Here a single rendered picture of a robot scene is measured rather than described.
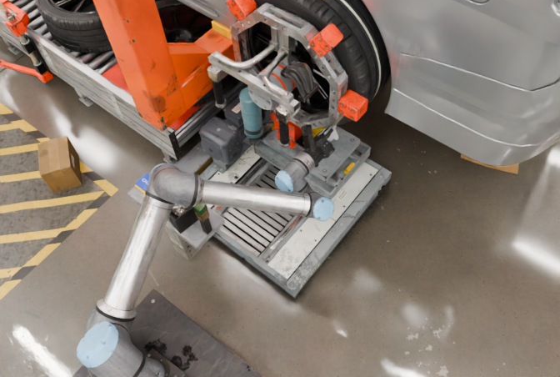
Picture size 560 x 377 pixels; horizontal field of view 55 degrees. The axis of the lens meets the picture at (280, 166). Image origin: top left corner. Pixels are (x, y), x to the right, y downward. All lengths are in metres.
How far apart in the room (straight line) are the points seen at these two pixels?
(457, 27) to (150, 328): 1.60
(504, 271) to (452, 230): 0.30
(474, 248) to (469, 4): 1.42
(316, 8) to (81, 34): 1.67
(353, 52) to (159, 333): 1.33
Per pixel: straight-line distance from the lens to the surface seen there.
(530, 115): 1.88
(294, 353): 2.50
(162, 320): 2.30
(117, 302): 2.08
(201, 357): 2.22
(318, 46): 1.92
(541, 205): 3.04
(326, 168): 2.65
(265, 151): 2.79
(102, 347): 1.94
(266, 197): 1.94
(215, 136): 2.58
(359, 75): 2.03
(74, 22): 3.24
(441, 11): 1.77
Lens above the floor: 2.41
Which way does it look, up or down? 55 degrees down
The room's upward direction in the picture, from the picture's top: 4 degrees counter-clockwise
